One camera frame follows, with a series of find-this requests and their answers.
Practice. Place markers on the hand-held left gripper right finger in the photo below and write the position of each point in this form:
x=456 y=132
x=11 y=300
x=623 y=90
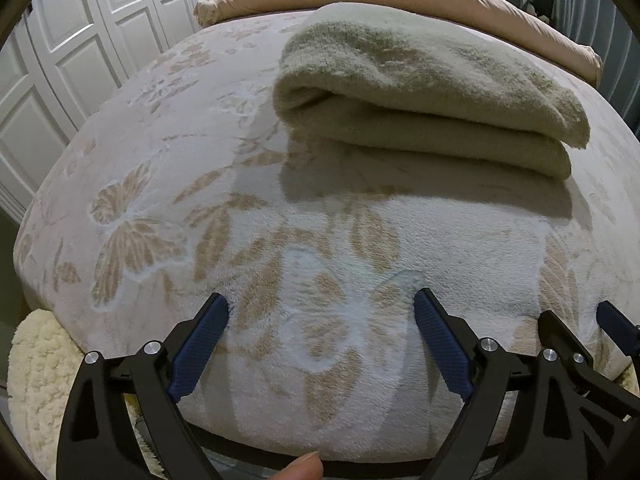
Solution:
x=442 y=345

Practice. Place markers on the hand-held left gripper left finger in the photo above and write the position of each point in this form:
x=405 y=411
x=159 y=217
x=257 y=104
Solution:
x=197 y=350

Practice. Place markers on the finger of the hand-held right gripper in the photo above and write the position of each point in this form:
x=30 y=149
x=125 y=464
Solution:
x=617 y=327
x=600 y=385

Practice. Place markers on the beige towel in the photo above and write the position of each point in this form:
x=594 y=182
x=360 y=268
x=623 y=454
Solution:
x=425 y=90

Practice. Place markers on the person's left hand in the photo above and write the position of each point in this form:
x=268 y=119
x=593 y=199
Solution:
x=300 y=467

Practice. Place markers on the pink floral blanket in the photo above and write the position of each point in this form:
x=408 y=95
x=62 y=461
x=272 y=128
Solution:
x=250 y=200

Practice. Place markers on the cream fluffy rug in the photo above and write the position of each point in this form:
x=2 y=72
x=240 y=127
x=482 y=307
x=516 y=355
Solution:
x=35 y=360

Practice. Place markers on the striped teal curtain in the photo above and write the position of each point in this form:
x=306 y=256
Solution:
x=590 y=10

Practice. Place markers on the white panelled wardrobe doors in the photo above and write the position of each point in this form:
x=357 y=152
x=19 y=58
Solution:
x=75 y=35

